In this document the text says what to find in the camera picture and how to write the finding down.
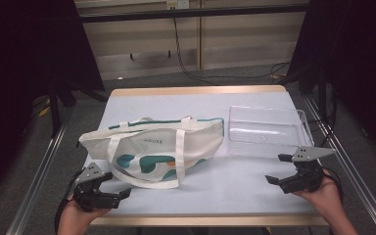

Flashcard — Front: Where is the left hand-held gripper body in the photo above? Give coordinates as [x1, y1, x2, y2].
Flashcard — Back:
[73, 162, 121, 212]

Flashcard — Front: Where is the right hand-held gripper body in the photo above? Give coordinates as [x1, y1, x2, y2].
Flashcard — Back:
[281, 146, 337, 195]

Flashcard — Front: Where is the clear plastic tray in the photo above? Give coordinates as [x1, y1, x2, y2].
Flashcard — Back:
[226, 105, 315, 159]

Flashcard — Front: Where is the white canvas tote bag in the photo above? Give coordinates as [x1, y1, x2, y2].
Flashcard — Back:
[77, 116, 225, 190]

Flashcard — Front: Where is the person's left hand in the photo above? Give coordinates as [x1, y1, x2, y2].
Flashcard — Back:
[58, 199, 111, 235]

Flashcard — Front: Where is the person's right hand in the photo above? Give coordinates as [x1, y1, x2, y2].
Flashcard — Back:
[293, 169, 345, 227]

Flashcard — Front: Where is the dark curtain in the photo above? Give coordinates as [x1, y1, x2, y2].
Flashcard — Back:
[0, 0, 106, 207]
[287, 0, 376, 165]

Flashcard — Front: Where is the black horizontal bar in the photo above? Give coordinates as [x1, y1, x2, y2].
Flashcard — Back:
[77, 3, 309, 24]

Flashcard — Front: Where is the right hand-held gripper cable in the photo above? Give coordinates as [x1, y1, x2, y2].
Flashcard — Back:
[319, 165, 345, 205]

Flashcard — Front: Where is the hand-held gripper cable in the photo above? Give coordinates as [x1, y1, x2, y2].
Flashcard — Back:
[319, 165, 345, 205]
[54, 169, 83, 235]

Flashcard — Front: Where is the left hand-held gripper cable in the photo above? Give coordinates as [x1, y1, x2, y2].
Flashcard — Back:
[54, 169, 83, 235]

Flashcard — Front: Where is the black floor cable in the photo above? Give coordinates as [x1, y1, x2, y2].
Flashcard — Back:
[171, 18, 292, 86]

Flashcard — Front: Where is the wall power outlet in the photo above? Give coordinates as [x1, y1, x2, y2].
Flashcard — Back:
[165, 0, 190, 10]

